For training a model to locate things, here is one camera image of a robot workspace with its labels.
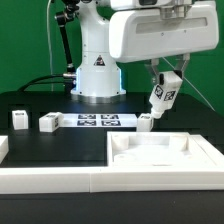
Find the white front fence wall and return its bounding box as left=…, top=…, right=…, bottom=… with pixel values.
left=0, top=167, right=224, bottom=194

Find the white right fence wall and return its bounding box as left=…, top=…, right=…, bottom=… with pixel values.
left=192, top=135, right=224, bottom=167

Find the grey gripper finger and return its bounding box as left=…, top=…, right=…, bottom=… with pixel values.
left=174, top=53, right=190, bottom=79
left=145, top=59, right=164, bottom=85

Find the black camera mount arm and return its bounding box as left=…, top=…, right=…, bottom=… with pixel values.
left=55, top=0, right=80, bottom=92

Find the white thin cable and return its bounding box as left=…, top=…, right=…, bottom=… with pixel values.
left=45, top=0, right=55, bottom=92

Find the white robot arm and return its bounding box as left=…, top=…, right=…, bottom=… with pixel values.
left=71, top=0, right=219, bottom=103

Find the white square table top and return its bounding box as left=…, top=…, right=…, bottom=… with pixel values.
left=107, top=132, right=216, bottom=166

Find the white fence wall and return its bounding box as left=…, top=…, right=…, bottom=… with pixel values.
left=0, top=136, right=9, bottom=163
left=192, top=135, right=224, bottom=167
left=0, top=167, right=224, bottom=194

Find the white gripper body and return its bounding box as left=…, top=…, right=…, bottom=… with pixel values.
left=109, top=0, right=219, bottom=63

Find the black cable bundle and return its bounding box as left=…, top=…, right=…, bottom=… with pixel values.
left=18, top=73, right=68, bottom=92

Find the white left fence wall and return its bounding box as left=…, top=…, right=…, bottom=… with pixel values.
left=0, top=136, right=9, bottom=163

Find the white sheet with markers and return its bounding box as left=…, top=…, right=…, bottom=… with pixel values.
left=62, top=113, right=137, bottom=127

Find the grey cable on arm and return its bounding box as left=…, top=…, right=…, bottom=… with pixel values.
left=161, top=57, right=214, bottom=111

